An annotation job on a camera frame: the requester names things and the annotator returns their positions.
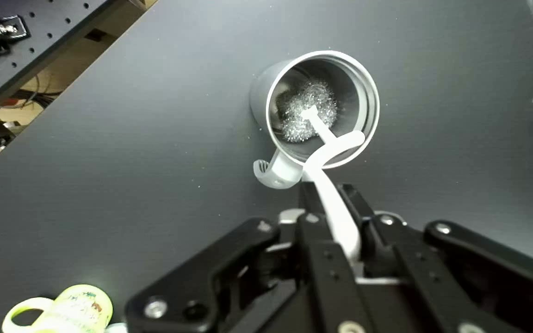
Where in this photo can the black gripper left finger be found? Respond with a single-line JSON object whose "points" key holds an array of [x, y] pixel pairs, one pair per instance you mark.
{"points": [[334, 293]]}

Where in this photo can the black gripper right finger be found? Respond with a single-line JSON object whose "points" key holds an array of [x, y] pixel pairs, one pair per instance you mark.
{"points": [[392, 249]]}

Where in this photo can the stainless steel flask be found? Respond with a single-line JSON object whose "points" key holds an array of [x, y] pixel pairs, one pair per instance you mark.
{"points": [[347, 101]]}

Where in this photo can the white bottle brush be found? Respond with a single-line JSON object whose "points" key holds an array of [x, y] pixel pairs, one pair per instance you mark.
{"points": [[312, 114]]}

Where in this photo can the yellow green mug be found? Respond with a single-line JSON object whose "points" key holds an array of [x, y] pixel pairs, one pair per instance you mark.
{"points": [[77, 310]]}

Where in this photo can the black perforated board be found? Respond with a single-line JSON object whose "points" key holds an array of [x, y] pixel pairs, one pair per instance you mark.
{"points": [[35, 31]]}

